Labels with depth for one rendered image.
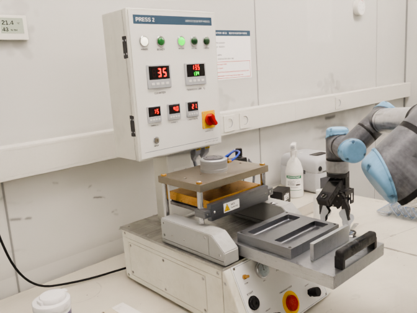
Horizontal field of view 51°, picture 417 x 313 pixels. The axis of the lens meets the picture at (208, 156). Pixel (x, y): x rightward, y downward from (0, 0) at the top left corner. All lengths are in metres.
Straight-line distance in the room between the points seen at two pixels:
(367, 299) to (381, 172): 0.45
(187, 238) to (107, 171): 0.55
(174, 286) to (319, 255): 0.44
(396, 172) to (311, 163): 1.09
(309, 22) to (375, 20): 0.73
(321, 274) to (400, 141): 0.33
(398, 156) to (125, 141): 0.73
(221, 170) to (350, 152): 0.41
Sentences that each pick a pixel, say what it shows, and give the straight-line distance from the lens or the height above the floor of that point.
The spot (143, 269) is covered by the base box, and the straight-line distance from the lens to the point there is 1.38.
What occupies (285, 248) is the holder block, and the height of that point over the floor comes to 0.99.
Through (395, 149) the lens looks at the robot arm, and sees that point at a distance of 1.02.
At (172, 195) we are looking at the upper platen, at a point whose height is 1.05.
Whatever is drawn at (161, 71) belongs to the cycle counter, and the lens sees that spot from 1.28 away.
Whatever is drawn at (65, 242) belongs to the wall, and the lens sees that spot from 1.58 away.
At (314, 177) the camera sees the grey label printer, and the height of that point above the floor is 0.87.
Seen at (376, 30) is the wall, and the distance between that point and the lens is 3.13.
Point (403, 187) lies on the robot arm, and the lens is 1.02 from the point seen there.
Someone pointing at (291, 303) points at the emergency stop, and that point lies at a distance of 1.20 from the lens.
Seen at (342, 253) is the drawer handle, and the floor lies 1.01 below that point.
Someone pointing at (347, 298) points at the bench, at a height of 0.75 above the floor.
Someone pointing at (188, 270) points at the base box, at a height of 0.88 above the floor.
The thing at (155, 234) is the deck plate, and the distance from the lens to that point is 1.32.
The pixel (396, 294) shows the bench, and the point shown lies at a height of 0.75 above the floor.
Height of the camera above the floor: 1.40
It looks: 11 degrees down
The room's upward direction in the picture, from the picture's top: 4 degrees counter-clockwise
